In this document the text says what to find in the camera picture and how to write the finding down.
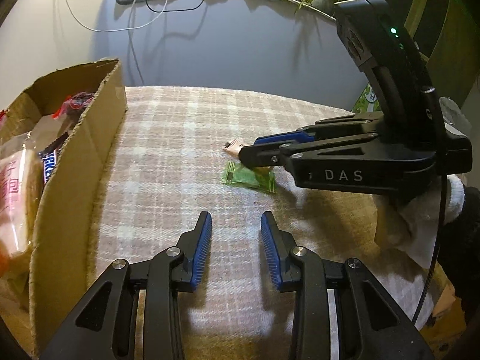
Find red chocolate cake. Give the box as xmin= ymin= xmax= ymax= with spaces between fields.
xmin=52 ymin=92 xmax=95 ymax=119

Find Snickers bar in box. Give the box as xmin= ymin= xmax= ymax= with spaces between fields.
xmin=38 ymin=132 xmax=69 ymax=184

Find white cable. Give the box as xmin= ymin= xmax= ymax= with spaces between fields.
xmin=60 ymin=0 xmax=170 ymax=34

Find pink packaged bread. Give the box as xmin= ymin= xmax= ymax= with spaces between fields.
xmin=1 ymin=133 xmax=43 ymax=264

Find white gloved hand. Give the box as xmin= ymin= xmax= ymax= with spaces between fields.
xmin=373 ymin=97 xmax=471 ymax=269

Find brown cardboard box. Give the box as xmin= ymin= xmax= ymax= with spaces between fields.
xmin=1 ymin=58 xmax=127 ymax=356

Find plaid table cloth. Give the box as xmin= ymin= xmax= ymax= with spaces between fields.
xmin=87 ymin=86 xmax=446 ymax=359

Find green candy wrapper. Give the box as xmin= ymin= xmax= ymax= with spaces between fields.
xmin=221 ymin=161 xmax=277 ymax=194

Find small pink candy wrapper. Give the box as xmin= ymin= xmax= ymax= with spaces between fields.
xmin=222 ymin=138 xmax=245 ymax=158

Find green white tissue pack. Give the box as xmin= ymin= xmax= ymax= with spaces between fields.
xmin=352 ymin=84 xmax=381 ymax=114

